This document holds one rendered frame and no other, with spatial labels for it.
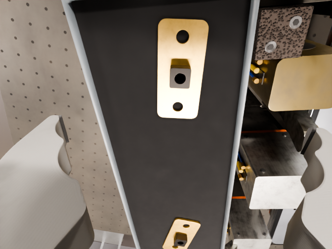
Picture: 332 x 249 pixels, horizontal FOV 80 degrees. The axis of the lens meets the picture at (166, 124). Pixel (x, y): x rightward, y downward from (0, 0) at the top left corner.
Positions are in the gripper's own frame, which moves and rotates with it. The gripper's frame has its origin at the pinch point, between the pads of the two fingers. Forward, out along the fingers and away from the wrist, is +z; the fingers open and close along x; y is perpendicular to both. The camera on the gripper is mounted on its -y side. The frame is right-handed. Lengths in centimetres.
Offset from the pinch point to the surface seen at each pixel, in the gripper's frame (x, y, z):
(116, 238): -56, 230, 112
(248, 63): 5.2, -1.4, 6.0
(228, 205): 7.0, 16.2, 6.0
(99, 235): -76, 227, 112
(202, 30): 1.4, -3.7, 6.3
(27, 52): -46, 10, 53
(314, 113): 25.0, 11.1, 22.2
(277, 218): 28, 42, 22
